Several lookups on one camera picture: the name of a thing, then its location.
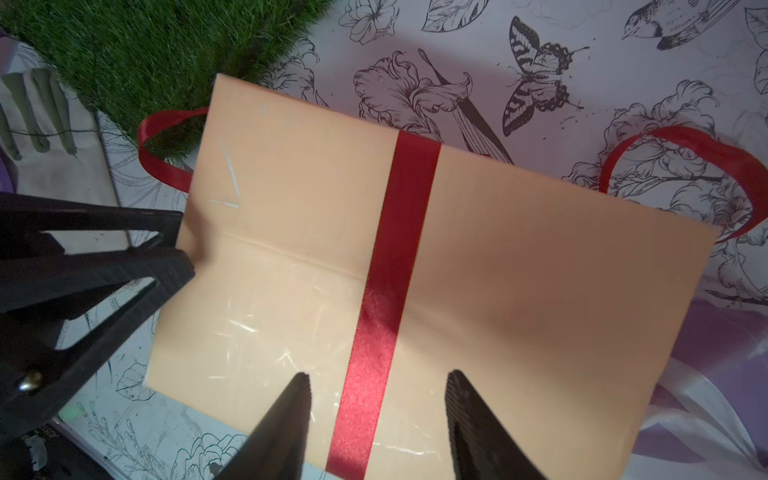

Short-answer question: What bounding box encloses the red satin ribbon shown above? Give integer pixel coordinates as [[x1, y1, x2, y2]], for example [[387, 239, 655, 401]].
[[136, 107, 768, 480]]

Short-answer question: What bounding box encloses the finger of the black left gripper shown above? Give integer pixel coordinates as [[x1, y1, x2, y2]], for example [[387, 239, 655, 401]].
[[1, 193, 183, 264]]

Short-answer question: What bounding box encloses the white satin ribbon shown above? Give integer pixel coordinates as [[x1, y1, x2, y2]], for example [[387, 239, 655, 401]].
[[623, 358, 767, 479]]

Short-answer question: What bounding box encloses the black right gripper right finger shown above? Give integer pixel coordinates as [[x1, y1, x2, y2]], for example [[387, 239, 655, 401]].
[[445, 370, 545, 480]]

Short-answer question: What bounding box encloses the lilac gift box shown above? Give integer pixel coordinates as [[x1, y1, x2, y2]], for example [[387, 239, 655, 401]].
[[623, 300, 767, 479]]

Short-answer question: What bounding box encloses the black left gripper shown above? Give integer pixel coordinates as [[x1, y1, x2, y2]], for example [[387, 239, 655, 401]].
[[1, 248, 194, 480]]

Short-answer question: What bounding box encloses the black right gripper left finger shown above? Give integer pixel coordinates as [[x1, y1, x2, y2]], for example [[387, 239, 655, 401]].
[[215, 373, 312, 480]]

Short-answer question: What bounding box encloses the green artificial grass mat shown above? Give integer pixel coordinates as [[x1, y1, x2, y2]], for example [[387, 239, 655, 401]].
[[1, 0, 331, 139]]

